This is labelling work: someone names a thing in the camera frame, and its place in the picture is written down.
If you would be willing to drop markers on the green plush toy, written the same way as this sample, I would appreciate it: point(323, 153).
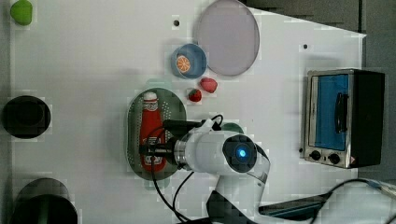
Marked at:
point(22, 12)

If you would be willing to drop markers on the pink plush fruit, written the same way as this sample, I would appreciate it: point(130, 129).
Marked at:
point(208, 84)

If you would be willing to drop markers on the black cylinder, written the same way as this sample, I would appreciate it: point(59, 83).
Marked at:
point(26, 117)
point(44, 201)

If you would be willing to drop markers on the silver toaster oven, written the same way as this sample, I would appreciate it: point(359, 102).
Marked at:
point(344, 113)

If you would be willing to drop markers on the green oval strainer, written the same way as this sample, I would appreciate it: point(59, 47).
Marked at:
point(170, 107)

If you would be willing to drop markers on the red plush ketchup bottle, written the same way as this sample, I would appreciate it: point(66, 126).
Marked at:
point(150, 131)

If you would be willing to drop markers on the teal small plate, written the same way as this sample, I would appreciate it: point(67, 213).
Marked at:
point(232, 127)

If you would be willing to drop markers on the lilac round plate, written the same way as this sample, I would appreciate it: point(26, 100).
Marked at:
point(229, 34)

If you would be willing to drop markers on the black cylinder lower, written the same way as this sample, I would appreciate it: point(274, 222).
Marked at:
point(44, 201)

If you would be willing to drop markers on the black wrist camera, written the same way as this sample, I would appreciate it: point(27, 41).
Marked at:
point(179, 128)

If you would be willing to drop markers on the orange slice toy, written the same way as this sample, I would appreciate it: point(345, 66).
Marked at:
point(183, 64)

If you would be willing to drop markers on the blue bowl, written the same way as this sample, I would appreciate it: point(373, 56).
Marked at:
point(197, 59)

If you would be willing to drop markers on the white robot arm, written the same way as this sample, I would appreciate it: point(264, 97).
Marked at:
point(241, 165)

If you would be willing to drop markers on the black cylinder upper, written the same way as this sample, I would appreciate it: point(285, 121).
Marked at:
point(26, 117)

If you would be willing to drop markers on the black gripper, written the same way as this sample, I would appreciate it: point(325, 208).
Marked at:
point(166, 150)

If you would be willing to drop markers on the red plush strawberry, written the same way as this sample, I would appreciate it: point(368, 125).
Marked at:
point(195, 95)

